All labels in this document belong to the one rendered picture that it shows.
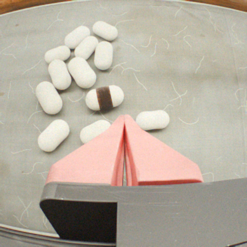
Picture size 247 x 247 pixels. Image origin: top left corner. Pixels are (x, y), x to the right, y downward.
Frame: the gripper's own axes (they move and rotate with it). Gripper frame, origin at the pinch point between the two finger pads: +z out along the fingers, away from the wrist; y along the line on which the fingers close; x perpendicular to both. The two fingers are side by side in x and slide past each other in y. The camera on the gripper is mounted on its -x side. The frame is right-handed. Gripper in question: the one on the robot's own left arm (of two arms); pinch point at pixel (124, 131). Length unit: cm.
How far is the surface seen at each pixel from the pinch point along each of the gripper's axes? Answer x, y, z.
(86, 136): 4.1, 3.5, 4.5
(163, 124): 3.5, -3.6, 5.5
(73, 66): -0.8, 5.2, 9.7
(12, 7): -8.2, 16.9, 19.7
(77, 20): -4.8, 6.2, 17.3
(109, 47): -2.2, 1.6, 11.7
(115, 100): 1.8, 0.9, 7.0
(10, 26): -5.3, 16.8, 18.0
